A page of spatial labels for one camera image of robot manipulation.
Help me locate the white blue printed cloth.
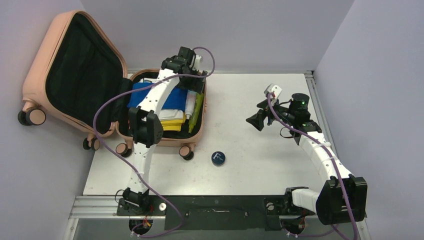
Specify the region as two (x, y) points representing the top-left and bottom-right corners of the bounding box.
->
(139, 77), (186, 122)

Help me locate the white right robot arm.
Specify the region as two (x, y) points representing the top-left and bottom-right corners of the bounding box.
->
(246, 93), (368, 225)

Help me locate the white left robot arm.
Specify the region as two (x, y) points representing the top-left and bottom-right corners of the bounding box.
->
(122, 46), (205, 215)

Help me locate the yellow cloth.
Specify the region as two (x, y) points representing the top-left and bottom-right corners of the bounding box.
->
(160, 118), (186, 132)

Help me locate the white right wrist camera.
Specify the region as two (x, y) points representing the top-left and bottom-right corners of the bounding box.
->
(264, 83), (282, 100)

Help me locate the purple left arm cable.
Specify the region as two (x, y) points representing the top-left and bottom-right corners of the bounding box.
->
(92, 46), (216, 239)

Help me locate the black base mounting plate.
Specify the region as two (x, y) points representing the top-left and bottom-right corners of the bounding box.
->
(116, 195), (312, 231)

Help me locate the yellow-green tube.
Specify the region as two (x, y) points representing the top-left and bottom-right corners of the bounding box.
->
(188, 93), (205, 134)

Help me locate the pink teal bottle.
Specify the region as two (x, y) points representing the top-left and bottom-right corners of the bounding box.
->
(184, 90), (197, 119)

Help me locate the aluminium front rail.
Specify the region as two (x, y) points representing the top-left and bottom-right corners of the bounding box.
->
(68, 195), (368, 220)

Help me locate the pink hard-shell suitcase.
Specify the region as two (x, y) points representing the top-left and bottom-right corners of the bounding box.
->
(17, 10), (208, 162)

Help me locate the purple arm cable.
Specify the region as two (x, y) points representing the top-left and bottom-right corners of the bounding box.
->
(92, 46), (216, 239)
(267, 92), (359, 240)

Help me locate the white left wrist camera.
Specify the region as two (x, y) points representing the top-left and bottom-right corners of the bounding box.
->
(191, 54), (203, 72)

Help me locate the dark blue round tin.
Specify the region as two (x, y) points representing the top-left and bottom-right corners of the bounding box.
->
(211, 151), (226, 167)

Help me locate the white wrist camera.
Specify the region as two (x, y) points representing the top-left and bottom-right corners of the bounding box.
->
(191, 54), (203, 72)
(264, 83), (282, 100)

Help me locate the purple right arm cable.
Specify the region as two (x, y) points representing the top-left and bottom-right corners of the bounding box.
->
(267, 92), (359, 240)

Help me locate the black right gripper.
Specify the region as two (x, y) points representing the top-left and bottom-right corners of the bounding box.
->
(247, 97), (296, 131)

